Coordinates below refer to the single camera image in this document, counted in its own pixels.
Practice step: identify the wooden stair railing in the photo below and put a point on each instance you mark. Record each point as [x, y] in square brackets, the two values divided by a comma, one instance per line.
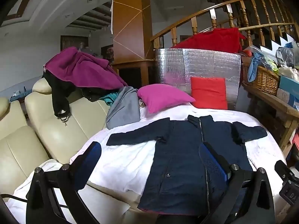
[233, 16]

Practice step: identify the blue cloth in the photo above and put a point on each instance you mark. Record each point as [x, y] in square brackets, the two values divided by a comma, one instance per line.
[254, 65]

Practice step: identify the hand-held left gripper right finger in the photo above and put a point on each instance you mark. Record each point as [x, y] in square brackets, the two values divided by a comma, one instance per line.
[211, 162]

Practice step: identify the white fleece blanket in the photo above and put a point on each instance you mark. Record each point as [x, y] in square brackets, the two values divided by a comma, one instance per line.
[126, 161]

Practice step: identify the silver foil insulation panel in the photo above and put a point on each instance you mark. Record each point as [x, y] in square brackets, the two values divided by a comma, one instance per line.
[201, 67]

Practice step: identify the cream leather sofa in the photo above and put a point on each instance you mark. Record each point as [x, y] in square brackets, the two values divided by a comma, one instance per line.
[53, 133]

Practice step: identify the purple fleece garment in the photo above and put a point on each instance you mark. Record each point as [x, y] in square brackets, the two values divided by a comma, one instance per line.
[81, 68]

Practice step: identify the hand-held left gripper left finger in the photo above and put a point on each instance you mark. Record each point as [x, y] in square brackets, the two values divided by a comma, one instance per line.
[91, 155]

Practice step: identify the light blue cardboard box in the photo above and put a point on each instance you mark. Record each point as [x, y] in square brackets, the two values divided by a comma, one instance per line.
[288, 89]

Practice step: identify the clear plastic bag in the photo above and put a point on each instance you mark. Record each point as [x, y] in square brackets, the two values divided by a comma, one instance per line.
[285, 56]

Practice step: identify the magenta pillow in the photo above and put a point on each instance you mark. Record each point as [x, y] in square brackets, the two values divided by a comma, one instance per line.
[161, 96]

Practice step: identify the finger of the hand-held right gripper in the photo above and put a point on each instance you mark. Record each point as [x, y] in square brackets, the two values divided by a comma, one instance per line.
[282, 168]

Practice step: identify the dark framed wall picture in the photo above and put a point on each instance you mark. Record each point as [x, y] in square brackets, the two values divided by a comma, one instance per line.
[73, 43]

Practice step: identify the grey garment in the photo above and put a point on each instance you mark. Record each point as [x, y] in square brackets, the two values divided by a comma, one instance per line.
[123, 107]

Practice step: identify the teal garment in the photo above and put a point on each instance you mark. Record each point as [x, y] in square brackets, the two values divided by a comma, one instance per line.
[109, 99]

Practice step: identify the navy blue coat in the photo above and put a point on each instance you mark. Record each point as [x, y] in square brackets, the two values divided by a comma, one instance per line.
[179, 158]

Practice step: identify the red blanket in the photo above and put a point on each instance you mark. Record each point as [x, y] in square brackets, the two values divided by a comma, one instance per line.
[215, 39]

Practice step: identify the cream knitted cloth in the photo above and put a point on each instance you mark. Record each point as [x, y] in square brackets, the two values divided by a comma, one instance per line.
[289, 72]

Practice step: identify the wicker basket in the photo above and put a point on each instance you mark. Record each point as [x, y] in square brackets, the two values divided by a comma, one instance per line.
[261, 79]

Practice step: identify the wooden column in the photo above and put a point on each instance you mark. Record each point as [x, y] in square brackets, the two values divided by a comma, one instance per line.
[130, 28]

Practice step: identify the black garment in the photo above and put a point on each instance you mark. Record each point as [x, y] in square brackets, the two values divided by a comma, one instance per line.
[58, 93]

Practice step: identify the wooden side table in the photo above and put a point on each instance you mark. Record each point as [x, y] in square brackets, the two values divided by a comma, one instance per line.
[278, 107]

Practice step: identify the red pillow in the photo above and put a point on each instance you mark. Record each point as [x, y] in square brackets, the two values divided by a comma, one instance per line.
[209, 92]

